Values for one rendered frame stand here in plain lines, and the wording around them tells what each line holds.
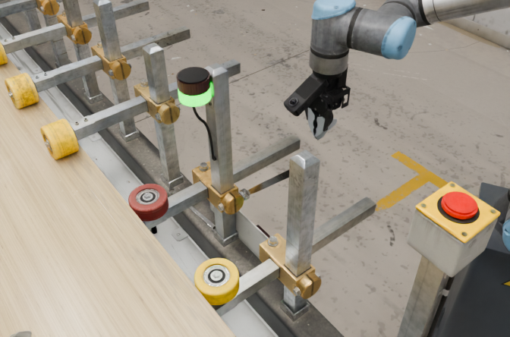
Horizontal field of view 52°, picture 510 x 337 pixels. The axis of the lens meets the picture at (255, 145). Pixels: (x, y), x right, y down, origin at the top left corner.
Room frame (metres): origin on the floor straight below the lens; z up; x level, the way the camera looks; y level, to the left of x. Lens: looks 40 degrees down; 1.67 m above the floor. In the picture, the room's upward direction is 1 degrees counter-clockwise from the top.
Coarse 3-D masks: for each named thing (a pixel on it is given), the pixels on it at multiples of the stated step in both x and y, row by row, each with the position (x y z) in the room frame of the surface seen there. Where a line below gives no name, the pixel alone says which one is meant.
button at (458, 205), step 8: (456, 192) 0.44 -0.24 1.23; (448, 200) 0.43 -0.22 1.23; (456, 200) 0.42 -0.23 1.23; (464, 200) 0.42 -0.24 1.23; (472, 200) 0.42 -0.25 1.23; (448, 208) 0.42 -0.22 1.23; (456, 208) 0.41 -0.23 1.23; (464, 208) 0.41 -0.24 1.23; (472, 208) 0.41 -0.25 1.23; (456, 216) 0.40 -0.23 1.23; (464, 216) 0.40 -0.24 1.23; (472, 216) 0.41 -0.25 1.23
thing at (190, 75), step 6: (180, 72) 0.81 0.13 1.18; (186, 72) 0.81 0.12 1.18; (192, 72) 0.81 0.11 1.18; (198, 72) 0.81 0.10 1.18; (204, 72) 0.81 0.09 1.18; (180, 78) 0.79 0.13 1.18; (186, 78) 0.79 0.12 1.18; (192, 78) 0.79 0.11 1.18; (198, 78) 0.79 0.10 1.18; (204, 78) 0.79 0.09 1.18; (210, 102) 0.81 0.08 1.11; (210, 138) 0.81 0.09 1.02; (210, 144) 0.81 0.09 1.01
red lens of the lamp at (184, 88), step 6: (180, 84) 0.78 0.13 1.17; (186, 84) 0.77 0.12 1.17; (192, 84) 0.77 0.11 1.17; (198, 84) 0.77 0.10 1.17; (204, 84) 0.78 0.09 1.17; (180, 90) 0.78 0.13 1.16; (186, 90) 0.77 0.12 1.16; (192, 90) 0.77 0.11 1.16; (198, 90) 0.77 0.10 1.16; (204, 90) 0.78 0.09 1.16
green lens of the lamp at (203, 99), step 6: (210, 90) 0.80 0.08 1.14; (180, 96) 0.78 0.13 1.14; (186, 96) 0.77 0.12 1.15; (192, 96) 0.77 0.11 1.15; (198, 96) 0.77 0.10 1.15; (204, 96) 0.78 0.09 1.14; (210, 96) 0.79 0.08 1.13; (186, 102) 0.77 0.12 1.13; (192, 102) 0.77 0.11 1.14; (198, 102) 0.77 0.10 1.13; (204, 102) 0.78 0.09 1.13
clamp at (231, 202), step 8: (200, 176) 0.86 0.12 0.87; (208, 176) 0.86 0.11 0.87; (208, 184) 0.83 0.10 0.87; (208, 192) 0.83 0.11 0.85; (216, 192) 0.81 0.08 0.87; (224, 192) 0.81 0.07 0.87; (232, 192) 0.81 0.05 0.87; (216, 200) 0.80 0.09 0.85; (224, 200) 0.79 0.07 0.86; (232, 200) 0.79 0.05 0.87; (240, 200) 0.80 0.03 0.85; (216, 208) 0.81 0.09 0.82; (224, 208) 0.78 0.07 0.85; (232, 208) 0.79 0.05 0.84; (240, 208) 0.80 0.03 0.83
